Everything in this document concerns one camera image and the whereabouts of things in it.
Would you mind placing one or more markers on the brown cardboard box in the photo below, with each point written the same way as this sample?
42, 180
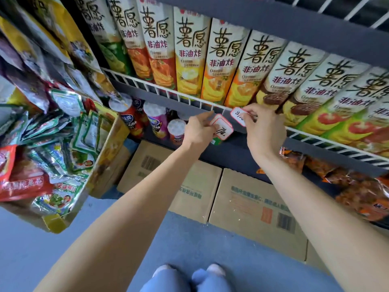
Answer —
314, 255
252, 215
133, 179

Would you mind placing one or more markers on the stack of red-bordered price tags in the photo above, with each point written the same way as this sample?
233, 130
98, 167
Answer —
223, 130

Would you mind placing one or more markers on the green lidded cup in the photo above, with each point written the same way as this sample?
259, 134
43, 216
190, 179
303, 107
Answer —
217, 141

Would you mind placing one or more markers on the person's left forearm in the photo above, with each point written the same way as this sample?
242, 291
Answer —
121, 234

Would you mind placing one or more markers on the single red-bordered white label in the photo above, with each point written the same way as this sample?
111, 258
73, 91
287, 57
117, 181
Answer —
238, 115

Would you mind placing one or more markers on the person's dark trousers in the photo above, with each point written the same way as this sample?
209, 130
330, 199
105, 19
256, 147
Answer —
170, 281

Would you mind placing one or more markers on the yellow display bin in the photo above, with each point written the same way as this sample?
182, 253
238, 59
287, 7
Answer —
112, 149

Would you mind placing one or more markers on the person's right hand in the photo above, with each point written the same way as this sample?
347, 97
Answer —
267, 133

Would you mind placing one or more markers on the person's right forearm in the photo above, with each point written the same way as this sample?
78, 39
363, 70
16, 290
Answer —
328, 228

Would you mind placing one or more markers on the orange clear snack bag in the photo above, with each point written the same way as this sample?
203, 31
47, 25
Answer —
364, 200
322, 168

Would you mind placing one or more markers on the person's left hand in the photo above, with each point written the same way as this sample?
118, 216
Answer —
197, 133

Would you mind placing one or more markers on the row of colourful snack packets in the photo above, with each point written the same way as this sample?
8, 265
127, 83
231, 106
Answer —
45, 42

